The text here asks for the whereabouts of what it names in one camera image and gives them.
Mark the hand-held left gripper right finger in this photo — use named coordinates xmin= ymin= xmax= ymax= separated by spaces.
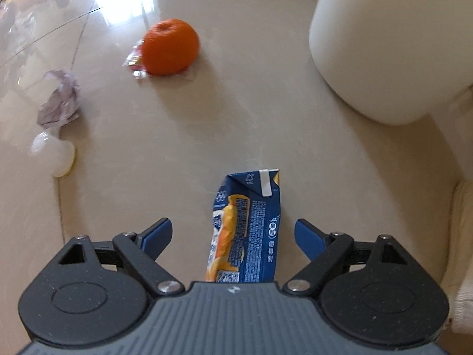
xmin=294 ymin=219 xmax=410 ymax=298

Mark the red snack wrapper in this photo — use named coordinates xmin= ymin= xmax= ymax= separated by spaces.
xmin=123 ymin=41 xmax=153 ymax=79

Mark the crumpled purple paper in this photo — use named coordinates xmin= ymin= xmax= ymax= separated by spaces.
xmin=36 ymin=69 xmax=81 ymax=127

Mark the cream cloth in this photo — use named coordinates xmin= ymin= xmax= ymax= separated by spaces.
xmin=441 ymin=179 xmax=473 ymax=334

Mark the orange tangerine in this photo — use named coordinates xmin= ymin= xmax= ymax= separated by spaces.
xmin=142 ymin=19 xmax=200 ymax=77

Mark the blue drink carton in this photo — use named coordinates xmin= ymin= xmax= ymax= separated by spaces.
xmin=205 ymin=169 xmax=282 ymax=284

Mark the white plastic bucket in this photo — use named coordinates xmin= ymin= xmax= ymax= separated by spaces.
xmin=308 ymin=0 xmax=473 ymax=126

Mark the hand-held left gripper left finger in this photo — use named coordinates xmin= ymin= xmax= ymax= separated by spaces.
xmin=57 ymin=217 xmax=186 ymax=297

